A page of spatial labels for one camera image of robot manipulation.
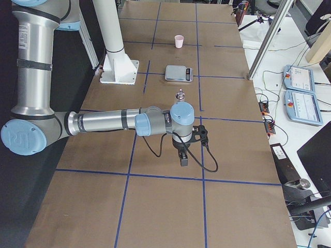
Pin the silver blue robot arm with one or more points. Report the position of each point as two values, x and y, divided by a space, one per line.
34 125

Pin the pink paper cup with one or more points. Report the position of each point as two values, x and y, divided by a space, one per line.
179 41

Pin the blue teach pendant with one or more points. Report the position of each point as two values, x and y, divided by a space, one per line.
298 78
302 107

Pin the lower blue teach pendant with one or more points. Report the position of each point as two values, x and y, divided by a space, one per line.
302 107

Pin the orange black connector strip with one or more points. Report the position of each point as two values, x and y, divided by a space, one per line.
269 127
263 108

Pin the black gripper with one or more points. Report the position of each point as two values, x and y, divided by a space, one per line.
180 146

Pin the aluminium frame post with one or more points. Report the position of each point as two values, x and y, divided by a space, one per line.
272 31

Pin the clear glass sauce bottle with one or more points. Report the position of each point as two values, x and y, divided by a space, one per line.
179 96

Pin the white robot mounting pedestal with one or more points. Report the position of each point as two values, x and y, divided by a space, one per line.
118 68

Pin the black tripod leg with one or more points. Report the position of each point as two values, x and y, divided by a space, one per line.
260 19

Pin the upper blue teach pendant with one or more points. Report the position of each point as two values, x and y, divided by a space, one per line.
298 78

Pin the black monitor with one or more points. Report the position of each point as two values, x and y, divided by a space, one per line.
315 158

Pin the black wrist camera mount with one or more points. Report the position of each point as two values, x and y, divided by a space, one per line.
201 133

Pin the black box with label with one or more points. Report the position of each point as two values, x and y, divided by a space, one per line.
285 169

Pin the silver digital kitchen scale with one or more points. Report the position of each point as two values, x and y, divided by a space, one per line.
178 73

